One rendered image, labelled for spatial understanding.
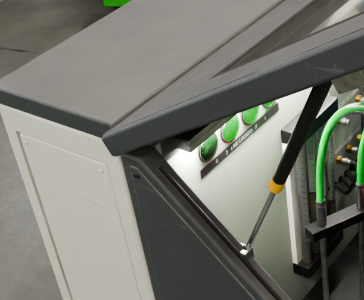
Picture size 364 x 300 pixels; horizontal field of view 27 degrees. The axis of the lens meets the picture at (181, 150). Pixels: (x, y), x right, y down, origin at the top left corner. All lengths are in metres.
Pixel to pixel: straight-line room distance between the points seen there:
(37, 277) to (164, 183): 2.15
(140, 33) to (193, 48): 0.13
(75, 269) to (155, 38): 0.45
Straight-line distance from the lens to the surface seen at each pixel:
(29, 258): 3.28
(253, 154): 1.32
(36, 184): 1.34
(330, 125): 1.28
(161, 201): 1.09
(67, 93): 1.18
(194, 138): 1.11
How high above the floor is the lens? 2.04
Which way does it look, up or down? 34 degrees down
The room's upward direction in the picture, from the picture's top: 10 degrees counter-clockwise
